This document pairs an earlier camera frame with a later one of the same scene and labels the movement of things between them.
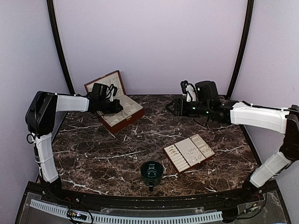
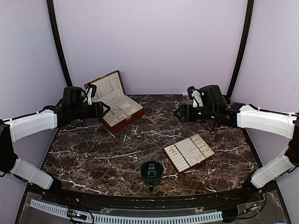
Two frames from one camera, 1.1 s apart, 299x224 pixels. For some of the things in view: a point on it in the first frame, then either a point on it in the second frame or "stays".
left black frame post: [50, 6] stays
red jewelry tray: [188, 153] stays
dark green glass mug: [151, 172] stays
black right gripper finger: [171, 109] -> [176, 113]
